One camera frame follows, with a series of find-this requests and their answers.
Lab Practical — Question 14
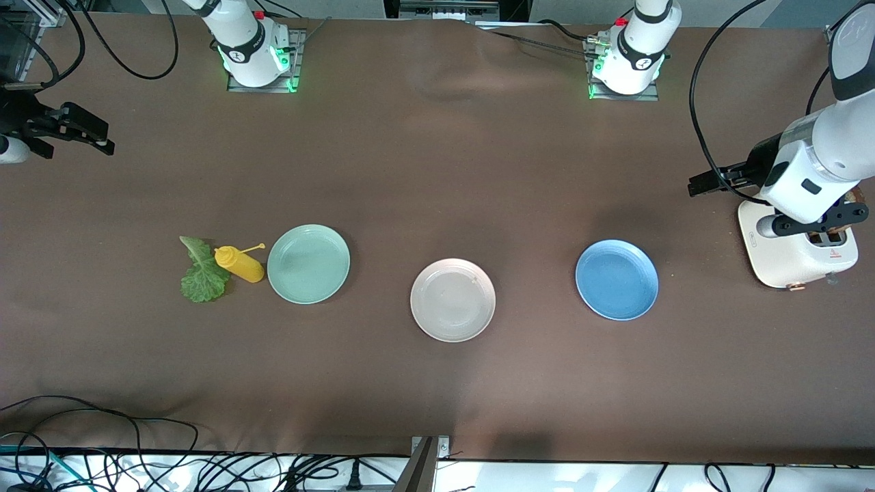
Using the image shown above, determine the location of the long black floor cable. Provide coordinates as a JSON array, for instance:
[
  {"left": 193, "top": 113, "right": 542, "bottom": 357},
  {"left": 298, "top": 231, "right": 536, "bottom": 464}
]
[{"left": 0, "top": 395, "right": 200, "bottom": 492}]

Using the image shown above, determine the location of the blue plate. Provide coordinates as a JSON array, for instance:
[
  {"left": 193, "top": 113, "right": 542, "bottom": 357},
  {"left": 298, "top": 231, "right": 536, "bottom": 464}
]
[{"left": 575, "top": 239, "right": 660, "bottom": 321}]

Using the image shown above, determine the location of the dark aluminium post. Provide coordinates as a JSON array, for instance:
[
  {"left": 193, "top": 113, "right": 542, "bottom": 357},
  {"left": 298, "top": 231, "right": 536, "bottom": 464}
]
[{"left": 395, "top": 437, "right": 438, "bottom": 492}]

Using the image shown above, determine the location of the brown table cloth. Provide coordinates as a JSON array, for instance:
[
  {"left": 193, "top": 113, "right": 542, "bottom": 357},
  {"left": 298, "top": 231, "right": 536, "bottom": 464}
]
[{"left": 0, "top": 12, "right": 875, "bottom": 465}]

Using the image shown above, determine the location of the yellow mustard squeeze bottle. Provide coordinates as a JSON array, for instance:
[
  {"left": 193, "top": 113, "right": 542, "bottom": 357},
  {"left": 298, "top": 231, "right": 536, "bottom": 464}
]
[{"left": 214, "top": 243, "right": 266, "bottom": 284}]

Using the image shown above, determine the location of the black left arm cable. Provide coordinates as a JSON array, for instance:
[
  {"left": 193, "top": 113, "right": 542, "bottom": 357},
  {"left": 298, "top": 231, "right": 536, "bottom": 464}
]
[{"left": 689, "top": 0, "right": 855, "bottom": 202}]

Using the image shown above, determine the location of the silver metal bracket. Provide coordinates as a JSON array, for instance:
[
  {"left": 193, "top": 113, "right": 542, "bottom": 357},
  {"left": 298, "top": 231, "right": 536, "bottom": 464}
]
[{"left": 412, "top": 436, "right": 450, "bottom": 459}]

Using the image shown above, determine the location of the white toaster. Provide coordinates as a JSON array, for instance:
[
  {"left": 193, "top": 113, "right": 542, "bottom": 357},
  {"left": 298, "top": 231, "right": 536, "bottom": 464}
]
[{"left": 737, "top": 198, "right": 859, "bottom": 291}]

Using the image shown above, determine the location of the black control box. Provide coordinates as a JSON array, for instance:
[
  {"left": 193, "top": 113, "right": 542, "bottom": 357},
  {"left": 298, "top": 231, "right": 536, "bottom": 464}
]
[{"left": 383, "top": 0, "right": 533, "bottom": 25}]

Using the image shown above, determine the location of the beige plate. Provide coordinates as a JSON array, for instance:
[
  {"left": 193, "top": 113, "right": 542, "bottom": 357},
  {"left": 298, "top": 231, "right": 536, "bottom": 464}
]
[{"left": 410, "top": 258, "right": 496, "bottom": 343}]

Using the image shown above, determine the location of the green lettuce leaf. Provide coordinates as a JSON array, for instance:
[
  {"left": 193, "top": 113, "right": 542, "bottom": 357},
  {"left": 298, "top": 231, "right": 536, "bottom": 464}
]
[{"left": 179, "top": 236, "right": 232, "bottom": 303}]

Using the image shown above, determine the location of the black base cable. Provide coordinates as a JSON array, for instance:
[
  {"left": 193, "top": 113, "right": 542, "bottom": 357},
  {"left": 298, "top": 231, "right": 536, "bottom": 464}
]
[{"left": 537, "top": 19, "right": 597, "bottom": 44}]

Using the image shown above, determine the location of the mint green plate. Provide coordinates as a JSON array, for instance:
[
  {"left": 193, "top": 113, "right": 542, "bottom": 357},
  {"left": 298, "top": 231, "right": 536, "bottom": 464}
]
[{"left": 267, "top": 224, "right": 351, "bottom": 305}]

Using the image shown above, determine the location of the teal cable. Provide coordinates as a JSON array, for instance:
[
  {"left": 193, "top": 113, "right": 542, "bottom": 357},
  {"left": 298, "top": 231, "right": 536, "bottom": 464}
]
[{"left": 0, "top": 444, "right": 72, "bottom": 487}]

